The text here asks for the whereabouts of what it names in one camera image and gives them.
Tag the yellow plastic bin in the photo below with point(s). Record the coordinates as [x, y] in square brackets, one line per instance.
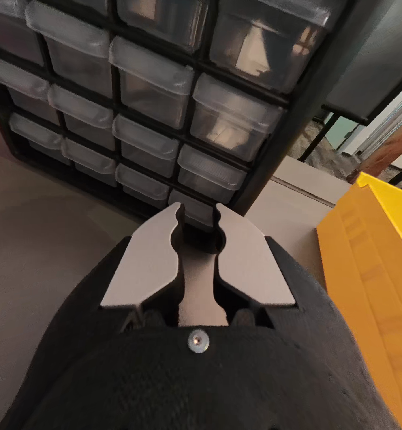
[375, 282]

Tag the black drawer cabinet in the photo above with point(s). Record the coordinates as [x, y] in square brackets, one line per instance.
[302, 114]

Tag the wooden post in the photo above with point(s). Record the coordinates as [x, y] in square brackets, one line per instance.
[385, 151]

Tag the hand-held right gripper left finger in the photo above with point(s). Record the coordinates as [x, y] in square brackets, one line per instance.
[144, 269]

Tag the dark panel on stand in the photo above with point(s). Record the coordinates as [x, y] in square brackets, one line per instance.
[375, 67]

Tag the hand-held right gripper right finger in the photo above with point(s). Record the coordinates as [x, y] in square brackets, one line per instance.
[255, 269]

